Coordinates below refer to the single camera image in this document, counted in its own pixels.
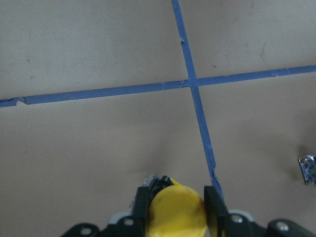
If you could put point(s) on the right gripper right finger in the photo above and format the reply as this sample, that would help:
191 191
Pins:
222 223

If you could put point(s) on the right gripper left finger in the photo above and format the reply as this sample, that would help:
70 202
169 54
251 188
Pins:
133 224

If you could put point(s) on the yellow push button switch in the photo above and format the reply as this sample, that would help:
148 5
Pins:
173 209

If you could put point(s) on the small black contact block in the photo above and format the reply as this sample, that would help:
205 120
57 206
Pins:
308 169

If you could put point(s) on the brown paper table cover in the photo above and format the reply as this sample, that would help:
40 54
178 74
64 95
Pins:
77 161

